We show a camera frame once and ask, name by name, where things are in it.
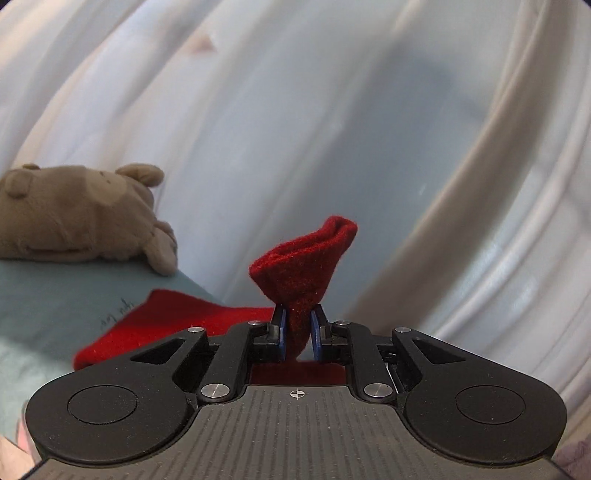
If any brown plush toy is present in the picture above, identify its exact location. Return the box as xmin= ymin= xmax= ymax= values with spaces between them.
xmin=0 ymin=163 xmax=178 ymax=276

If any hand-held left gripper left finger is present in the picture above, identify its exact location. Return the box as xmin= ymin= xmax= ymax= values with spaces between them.
xmin=130 ymin=305 xmax=290 ymax=404

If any light teal bed sheet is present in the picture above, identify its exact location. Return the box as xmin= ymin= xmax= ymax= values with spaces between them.
xmin=0 ymin=258 xmax=222 ymax=439

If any red knit garment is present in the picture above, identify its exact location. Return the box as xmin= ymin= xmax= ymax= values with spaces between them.
xmin=73 ymin=215 xmax=359 ymax=385

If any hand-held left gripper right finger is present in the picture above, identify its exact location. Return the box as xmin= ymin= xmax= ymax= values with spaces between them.
xmin=311 ymin=305 xmax=456 ymax=404

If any white curtain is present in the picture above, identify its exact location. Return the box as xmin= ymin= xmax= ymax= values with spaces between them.
xmin=0 ymin=0 xmax=591 ymax=416

